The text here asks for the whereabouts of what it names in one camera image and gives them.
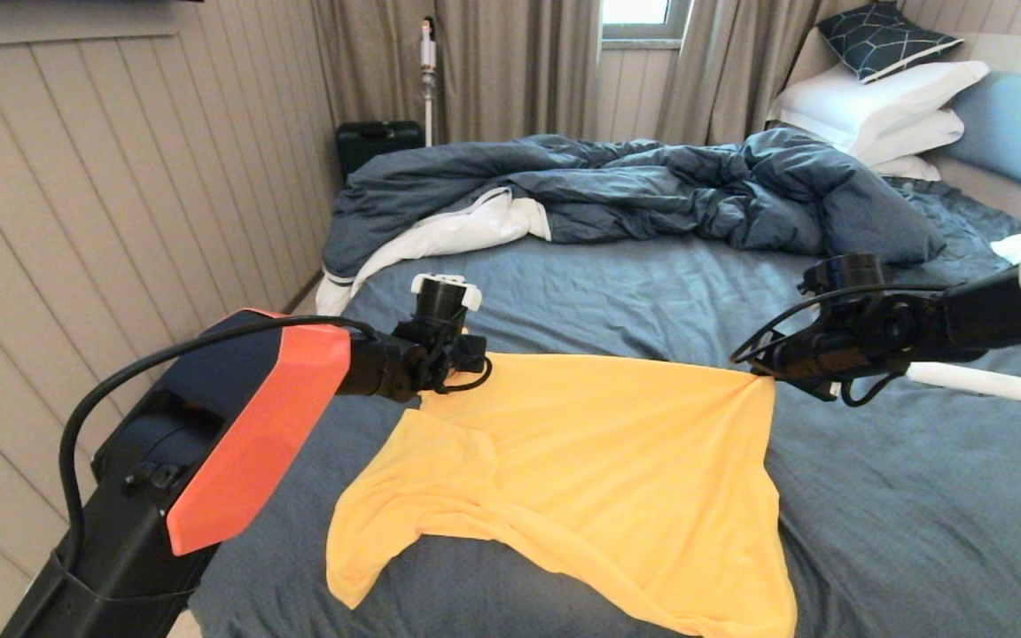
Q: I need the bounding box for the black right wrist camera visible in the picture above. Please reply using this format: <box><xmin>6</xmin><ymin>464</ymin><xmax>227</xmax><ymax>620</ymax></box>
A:
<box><xmin>799</xmin><ymin>253</ymin><xmax>886</xmax><ymax>300</ymax></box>

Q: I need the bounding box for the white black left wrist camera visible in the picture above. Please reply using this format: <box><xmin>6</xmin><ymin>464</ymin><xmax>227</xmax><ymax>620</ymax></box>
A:
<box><xmin>410</xmin><ymin>273</ymin><xmax>483</xmax><ymax>327</ymax></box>

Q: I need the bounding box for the grey framed window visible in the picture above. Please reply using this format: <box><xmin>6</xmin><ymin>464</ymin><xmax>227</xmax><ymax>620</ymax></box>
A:
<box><xmin>600</xmin><ymin>0</ymin><xmax>693</xmax><ymax>43</ymax></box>

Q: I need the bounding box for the dark patterned cushion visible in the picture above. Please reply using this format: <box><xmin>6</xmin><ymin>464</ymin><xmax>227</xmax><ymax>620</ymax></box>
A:
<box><xmin>818</xmin><ymin>0</ymin><xmax>965</xmax><ymax>83</ymax></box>

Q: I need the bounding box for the yellow polo shirt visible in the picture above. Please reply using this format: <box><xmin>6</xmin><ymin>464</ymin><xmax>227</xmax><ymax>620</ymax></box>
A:
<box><xmin>326</xmin><ymin>352</ymin><xmax>799</xmax><ymax>638</ymax></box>

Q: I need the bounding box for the white stick vacuum cleaner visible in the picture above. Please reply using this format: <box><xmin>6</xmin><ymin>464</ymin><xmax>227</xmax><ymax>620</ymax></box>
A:
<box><xmin>419</xmin><ymin>16</ymin><xmax>438</xmax><ymax>148</ymax></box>

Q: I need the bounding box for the dark blue duvet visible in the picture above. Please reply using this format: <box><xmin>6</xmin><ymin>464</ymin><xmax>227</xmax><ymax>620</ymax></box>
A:
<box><xmin>316</xmin><ymin>127</ymin><xmax>947</xmax><ymax>320</ymax></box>

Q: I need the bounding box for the bed with blue sheet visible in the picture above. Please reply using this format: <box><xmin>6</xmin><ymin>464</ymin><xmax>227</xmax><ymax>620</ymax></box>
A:
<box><xmin>187</xmin><ymin>177</ymin><xmax>1021</xmax><ymax>638</ymax></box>

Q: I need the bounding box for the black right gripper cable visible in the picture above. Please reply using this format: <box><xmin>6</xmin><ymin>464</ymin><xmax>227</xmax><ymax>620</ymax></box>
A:
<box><xmin>730</xmin><ymin>282</ymin><xmax>955</xmax><ymax>408</ymax></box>

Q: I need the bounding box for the white remote control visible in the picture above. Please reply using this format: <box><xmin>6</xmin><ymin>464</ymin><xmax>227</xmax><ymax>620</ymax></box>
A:
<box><xmin>905</xmin><ymin>362</ymin><xmax>1021</xmax><ymax>404</ymax></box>

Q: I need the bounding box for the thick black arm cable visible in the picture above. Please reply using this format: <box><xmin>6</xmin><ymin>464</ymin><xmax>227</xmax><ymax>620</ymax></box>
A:
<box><xmin>58</xmin><ymin>315</ymin><xmax>380</xmax><ymax>572</ymax></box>

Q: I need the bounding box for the beige window curtain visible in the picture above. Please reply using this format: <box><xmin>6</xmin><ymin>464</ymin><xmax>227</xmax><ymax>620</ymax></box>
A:
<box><xmin>655</xmin><ymin>0</ymin><xmax>875</xmax><ymax>147</ymax></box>
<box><xmin>313</xmin><ymin>0</ymin><xmax>602</xmax><ymax>147</ymax></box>

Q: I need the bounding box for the dark green hard case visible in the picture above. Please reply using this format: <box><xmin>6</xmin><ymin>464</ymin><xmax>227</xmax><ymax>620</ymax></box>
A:
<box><xmin>338</xmin><ymin>121</ymin><xmax>425</xmax><ymax>183</ymax></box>

